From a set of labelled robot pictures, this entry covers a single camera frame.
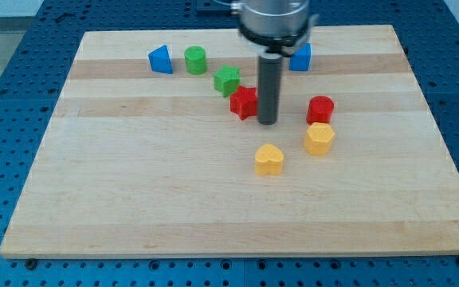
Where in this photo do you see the wooden board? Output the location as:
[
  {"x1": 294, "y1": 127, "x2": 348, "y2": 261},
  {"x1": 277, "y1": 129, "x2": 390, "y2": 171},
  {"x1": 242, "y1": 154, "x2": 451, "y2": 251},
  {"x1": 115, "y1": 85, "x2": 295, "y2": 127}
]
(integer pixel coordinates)
[{"x1": 0, "y1": 25, "x2": 459, "y2": 259}]

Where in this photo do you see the green cylinder block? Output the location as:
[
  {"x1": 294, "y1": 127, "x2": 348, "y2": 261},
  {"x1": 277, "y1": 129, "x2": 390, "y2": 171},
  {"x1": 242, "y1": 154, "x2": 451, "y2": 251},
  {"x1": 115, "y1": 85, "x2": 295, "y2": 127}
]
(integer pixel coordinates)
[{"x1": 184, "y1": 45, "x2": 207, "y2": 75}]

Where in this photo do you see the yellow heart block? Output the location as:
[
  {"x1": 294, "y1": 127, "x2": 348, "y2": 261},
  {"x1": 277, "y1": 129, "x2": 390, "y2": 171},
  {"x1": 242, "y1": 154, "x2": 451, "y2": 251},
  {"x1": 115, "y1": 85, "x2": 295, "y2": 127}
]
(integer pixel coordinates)
[{"x1": 254, "y1": 143, "x2": 284, "y2": 176}]

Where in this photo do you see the yellow hexagon block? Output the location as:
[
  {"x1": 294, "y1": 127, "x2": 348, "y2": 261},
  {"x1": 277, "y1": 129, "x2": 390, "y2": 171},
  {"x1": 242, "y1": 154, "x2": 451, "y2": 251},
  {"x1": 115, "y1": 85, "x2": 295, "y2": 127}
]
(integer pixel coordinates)
[{"x1": 304, "y1": 122, "x2": 335, "y2": 156}]

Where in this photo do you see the red star block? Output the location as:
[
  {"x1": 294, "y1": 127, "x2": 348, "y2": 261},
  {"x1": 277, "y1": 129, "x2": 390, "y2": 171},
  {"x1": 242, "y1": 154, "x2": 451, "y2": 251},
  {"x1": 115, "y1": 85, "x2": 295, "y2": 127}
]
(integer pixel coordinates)
[{"x1": 230, "y1": 86, "x2": 257, "y2": 120}]

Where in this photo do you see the green star block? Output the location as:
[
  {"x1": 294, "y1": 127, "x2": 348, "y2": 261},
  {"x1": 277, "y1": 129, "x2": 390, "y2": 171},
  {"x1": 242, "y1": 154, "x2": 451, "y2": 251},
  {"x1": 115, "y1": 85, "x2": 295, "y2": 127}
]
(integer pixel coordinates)
[{"x1": 214, "y1": 65, "x2": 240, "y2": 97}]

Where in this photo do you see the blue triangle block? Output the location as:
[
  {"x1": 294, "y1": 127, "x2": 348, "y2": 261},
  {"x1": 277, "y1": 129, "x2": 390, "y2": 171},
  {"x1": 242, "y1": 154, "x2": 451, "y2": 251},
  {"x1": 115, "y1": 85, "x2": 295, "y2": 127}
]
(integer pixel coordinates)
[{"x1": 148, "y1": 45, "x2": 173, "y2": 74}]

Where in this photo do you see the blue cube block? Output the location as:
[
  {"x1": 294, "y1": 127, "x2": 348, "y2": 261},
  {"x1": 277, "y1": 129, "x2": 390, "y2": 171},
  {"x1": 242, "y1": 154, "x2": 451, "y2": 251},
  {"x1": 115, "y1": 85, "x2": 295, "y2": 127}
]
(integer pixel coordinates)
[{"x1": 288, "y1": 43, "x2": 312, "y2": 72}]

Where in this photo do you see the red cylinder block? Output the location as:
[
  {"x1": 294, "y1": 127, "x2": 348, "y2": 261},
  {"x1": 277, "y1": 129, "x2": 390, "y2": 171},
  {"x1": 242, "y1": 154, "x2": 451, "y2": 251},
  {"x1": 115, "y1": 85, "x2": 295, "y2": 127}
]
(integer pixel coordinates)
[{"x1": 306, "y1": 95, "x2": 335, "y2": 125}]

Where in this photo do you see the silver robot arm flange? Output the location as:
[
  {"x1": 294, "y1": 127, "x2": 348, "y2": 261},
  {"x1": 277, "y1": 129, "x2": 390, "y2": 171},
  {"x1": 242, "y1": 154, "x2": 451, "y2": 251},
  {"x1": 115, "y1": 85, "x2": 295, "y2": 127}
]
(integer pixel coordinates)
[{"x1": 230, "y1": 0, "x2": 320, "y2": 59}]

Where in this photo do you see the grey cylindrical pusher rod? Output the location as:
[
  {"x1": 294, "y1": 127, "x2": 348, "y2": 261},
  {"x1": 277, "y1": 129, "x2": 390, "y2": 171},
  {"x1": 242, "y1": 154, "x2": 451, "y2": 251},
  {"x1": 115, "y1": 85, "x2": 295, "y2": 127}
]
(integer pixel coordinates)
[{"x1": 257, "y1": 53, "x2": 282, "y2": 125}]

